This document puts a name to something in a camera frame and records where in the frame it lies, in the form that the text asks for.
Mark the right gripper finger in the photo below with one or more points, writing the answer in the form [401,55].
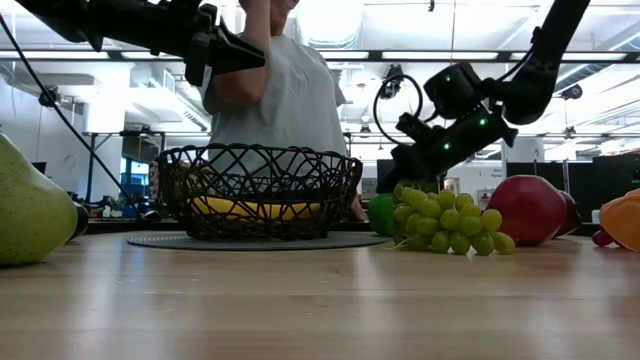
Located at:
[400,172]

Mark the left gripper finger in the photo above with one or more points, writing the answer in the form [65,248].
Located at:
[240,52]

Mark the green apple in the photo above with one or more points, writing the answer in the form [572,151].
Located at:
[382,215]

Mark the green grape bunch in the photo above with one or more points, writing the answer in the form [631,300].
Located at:
[450,220]

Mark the red pomegranate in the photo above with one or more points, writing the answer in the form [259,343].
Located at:
[527,210]

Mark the yellow banana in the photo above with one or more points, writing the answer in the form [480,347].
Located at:
[230,207]

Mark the dark glossy plum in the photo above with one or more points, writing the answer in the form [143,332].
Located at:
[82,220]

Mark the green pear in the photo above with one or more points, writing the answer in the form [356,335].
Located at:
[30,210]

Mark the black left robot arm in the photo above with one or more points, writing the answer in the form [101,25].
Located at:
[125,22]

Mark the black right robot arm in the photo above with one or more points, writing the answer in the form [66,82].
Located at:
[545,60]

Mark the black monitor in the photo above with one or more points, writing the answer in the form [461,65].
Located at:
[384,172]

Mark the person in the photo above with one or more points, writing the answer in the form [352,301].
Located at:
[295,100]

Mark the grey round placemat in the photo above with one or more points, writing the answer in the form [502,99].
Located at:
[350,240]

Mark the black overhead beam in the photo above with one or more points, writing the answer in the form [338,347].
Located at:
[450,55]

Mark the black ceiling spotlight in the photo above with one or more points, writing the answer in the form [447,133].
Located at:
[392,82]
[48,96]
[571,91]

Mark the black partition panel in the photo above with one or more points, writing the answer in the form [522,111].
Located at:
[617,172]
[575,170]

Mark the blue-lit monitor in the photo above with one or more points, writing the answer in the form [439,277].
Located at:
[134,175]

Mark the white cup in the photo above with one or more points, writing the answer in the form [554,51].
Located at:
[595,216]

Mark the red grape bunch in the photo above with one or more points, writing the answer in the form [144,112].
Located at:
[602,238]

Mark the dark computer monitor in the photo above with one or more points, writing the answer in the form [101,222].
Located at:
[39,167]

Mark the silver ventilation duct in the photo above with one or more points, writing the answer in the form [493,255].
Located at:
[330,20]

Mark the black metal table frame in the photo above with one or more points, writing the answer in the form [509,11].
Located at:
[125,226]

